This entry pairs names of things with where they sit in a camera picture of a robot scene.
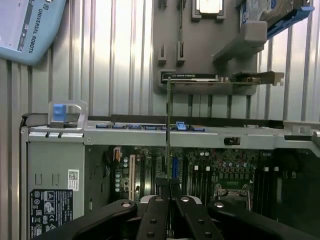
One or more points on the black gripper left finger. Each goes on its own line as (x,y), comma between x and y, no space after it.
(150,220)

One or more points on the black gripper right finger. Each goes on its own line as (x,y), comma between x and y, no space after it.
(197,222)

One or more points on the black RAM slot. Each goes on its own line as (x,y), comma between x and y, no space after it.
(269,190)
(199,182)
(204,182)
(209,182)
(275,190)
(257,190)
(263,190)
(194,182)

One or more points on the CPU socket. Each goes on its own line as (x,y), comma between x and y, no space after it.
(232,192)

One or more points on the white expansion slot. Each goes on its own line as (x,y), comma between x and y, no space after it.
(131,175)

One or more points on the blue expansion slot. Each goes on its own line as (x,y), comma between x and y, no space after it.
(175,167)

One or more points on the green motherboard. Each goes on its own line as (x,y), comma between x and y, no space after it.
(225,160)

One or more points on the black open PC case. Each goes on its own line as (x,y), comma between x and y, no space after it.
(150,136)

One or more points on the blue expansion card retainer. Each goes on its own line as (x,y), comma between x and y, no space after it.
(180,126)

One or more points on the grey power supply unit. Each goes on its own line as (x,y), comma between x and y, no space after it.
(50,162)

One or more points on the blue case release latch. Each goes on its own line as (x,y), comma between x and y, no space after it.
(59,112)

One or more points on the grey parts rack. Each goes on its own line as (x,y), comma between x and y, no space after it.
(205,50)

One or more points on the silver CPU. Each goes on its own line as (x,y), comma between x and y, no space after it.
(210,6)

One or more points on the hard disk with blue label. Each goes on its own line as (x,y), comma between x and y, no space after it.
(260,10)

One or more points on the blue disk caddy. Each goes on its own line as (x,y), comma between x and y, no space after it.
(300,13)

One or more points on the graphics card with metal bracket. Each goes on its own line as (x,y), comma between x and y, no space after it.
(190,78)

